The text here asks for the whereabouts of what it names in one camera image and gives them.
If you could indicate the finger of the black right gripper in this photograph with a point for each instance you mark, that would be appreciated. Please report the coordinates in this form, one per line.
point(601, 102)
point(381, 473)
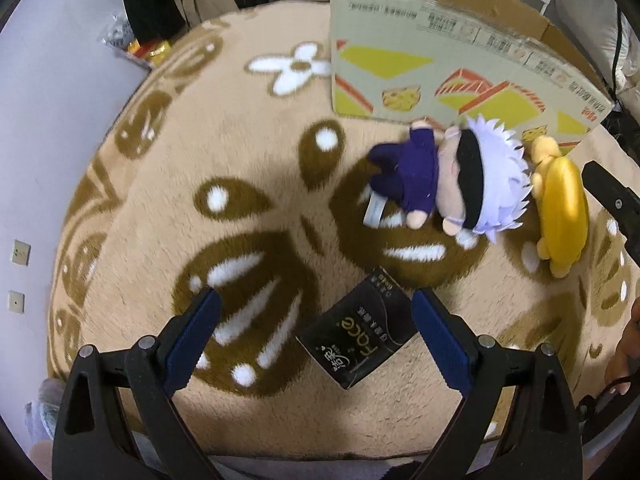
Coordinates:
point(621, 202)

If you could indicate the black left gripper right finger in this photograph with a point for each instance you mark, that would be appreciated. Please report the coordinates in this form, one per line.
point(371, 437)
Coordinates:
point(516, 418)

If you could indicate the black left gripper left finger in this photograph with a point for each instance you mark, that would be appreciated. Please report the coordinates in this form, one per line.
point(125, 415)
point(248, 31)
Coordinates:
point(117, 419)

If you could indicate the yellow plush toy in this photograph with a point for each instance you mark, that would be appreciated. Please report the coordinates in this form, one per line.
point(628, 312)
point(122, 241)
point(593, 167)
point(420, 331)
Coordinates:
point(561, 204)

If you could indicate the white-haired character plush doll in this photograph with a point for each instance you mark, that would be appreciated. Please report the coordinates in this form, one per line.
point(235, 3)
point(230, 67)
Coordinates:
point(475, 176)

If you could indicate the person's right hand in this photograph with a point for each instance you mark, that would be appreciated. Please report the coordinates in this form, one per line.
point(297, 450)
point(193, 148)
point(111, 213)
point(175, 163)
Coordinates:
point(628, 348)

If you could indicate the cream folded mattress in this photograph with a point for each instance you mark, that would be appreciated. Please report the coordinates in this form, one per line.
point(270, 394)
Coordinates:
point(609, 40)

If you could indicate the black tissue pack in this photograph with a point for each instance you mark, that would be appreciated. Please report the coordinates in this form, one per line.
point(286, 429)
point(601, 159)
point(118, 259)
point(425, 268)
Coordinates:
point(361, 331)

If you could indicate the open cardboard box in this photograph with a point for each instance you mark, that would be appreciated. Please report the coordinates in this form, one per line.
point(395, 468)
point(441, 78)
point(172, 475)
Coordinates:
point(447, 60)

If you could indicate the beige patterned blanket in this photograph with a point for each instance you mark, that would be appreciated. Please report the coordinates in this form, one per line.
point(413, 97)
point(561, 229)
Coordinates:
point(229, 169)

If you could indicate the snack bags on floor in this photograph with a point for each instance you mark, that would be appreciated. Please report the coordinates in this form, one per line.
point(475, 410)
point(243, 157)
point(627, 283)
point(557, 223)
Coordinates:
point(118, 36)

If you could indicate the black hanging garment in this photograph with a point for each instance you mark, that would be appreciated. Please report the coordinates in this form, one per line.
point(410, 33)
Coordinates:
point(153, 19)

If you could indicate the white wall socket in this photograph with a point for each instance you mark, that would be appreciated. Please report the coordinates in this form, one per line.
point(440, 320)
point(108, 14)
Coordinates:
point(16, 302)
point(20, 253)

